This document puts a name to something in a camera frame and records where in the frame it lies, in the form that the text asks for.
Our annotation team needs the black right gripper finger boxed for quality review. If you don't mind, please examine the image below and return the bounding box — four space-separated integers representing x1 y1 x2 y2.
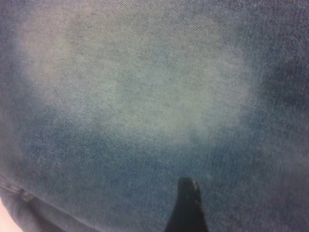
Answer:
164 177 210 232

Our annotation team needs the blue denim shorts basketball print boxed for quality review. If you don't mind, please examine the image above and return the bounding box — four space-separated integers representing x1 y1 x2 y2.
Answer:
0 0 309 232

